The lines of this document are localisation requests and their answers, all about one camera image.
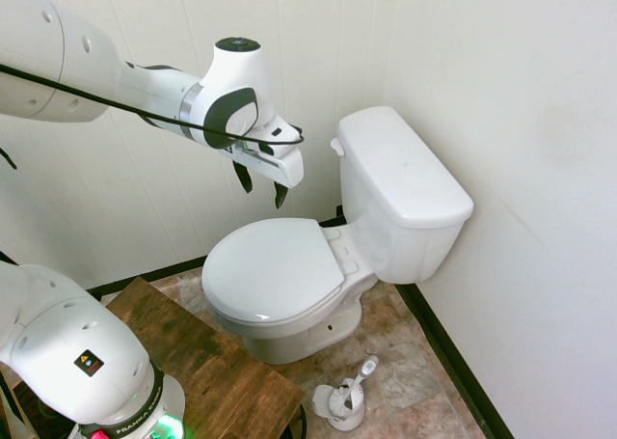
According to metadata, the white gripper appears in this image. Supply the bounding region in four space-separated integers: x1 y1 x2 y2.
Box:
220 112 306 209

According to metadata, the white toilet seat lid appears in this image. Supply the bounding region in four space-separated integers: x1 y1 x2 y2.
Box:
201 217 346 322

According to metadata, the white toilet tank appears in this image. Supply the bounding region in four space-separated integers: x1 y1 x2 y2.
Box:
339 142 468 285

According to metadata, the white toilet bowl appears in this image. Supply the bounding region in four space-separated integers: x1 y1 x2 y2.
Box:
205 220 379 366

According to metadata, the white toilet tank lid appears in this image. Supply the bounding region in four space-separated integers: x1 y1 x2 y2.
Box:
335 105 475 230

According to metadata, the white toilet brush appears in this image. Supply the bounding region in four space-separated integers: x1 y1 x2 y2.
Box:
325 355 381 418

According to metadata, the white toilet brush holder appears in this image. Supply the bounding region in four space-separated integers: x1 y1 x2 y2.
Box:
311 383 367 431

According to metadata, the brown wooden table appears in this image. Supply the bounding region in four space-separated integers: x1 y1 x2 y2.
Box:
8 276 305 439

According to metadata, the black cable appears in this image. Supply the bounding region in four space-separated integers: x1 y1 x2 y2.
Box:
0 63 307 147

